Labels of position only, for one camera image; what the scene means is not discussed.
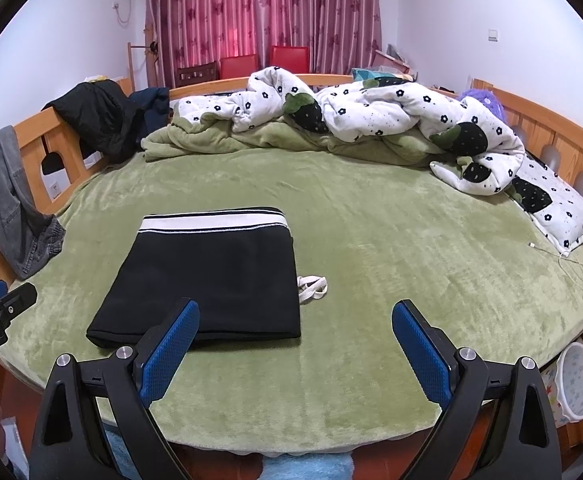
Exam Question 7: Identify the white patterned waste bin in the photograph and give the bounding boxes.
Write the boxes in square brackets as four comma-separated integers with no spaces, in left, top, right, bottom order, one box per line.
[541,341,583,428]

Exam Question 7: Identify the dark wooden chair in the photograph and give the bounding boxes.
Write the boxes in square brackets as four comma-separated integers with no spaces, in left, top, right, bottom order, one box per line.
[175,62,218,88]

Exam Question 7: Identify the black jacket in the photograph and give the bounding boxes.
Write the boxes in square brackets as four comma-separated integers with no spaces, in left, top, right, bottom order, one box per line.
[44,79,144,164]

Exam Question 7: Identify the white flower pattern pillow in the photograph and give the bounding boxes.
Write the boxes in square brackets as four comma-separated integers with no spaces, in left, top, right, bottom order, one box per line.
[506,153,583,257]

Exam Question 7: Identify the wall light switch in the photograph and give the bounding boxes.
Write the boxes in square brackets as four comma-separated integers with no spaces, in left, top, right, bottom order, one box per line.
[488,29,499,42]

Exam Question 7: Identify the green fleece blanket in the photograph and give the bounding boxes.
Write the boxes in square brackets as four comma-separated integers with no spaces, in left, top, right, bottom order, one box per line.
[142,117,453,168]

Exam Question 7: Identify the green bed sheet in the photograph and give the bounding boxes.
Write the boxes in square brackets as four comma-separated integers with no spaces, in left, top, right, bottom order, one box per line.
[0,148,583,454]

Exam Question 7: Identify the purple plush toy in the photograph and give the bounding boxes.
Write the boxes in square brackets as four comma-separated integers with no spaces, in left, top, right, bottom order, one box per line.
[457,88,507,122]

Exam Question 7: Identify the grey jeans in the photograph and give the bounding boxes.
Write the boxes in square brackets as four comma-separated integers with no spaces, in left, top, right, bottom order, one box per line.
[0,126,66,281]

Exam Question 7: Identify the white flower pattern duvet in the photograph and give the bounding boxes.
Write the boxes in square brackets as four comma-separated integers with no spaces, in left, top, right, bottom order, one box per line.
[177,66,526,196]

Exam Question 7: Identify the red chair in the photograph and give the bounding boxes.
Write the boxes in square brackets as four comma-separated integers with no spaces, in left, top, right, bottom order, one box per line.
[270,46,311,74]
[220,54,259,79]

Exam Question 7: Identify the wooden bed frame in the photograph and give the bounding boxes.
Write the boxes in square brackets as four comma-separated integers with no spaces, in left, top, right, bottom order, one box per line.
[0,79,583,479]

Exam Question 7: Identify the black pants with white stripe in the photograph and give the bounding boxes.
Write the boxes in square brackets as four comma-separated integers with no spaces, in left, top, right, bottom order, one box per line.
[86,206,328,349]

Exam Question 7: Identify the navy blue garment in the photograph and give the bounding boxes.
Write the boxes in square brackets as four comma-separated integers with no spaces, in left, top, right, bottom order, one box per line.
[130,87,171,132]

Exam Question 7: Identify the wooden coat stand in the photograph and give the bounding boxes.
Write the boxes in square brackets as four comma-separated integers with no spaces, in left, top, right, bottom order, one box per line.
[126,41,159,91]

